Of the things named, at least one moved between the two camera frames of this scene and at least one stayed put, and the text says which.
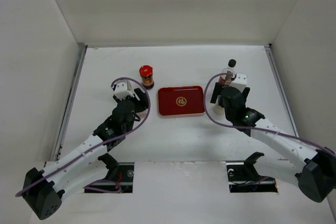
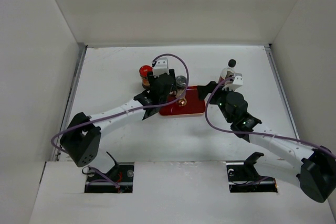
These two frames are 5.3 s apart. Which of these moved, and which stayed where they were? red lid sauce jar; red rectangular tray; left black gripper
Moved: left black gripper
Stayed: red rectangular tray; red lid sauce jar
